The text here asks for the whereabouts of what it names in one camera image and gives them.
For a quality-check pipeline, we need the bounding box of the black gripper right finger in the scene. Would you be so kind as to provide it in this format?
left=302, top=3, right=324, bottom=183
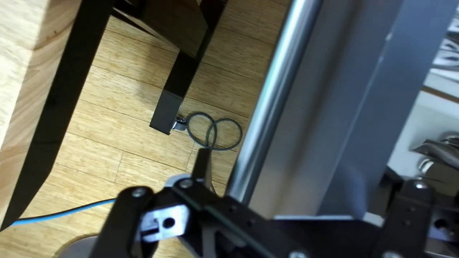
left=371, top=169, right=459, bottom=258

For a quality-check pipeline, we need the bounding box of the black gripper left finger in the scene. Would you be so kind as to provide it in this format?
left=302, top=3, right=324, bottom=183
left=89, top=147, right=268, bottom=258

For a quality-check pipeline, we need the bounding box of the dark grey kitchen drawer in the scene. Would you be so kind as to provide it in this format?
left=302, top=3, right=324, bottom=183
left=245, top=0, right=457, bottom=219

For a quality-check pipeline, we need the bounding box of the steel drawer handle bar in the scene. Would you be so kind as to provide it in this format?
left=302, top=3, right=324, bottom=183
left=225, top=0, right=324, bottom=205

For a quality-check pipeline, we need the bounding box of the black cart leg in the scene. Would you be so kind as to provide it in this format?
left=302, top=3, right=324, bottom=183
left=114, top=0, right=228, bottom=135

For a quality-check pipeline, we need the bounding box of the blue floor cable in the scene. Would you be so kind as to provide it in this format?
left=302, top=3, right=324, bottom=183
left=11, top=198, right=119, bottom=226

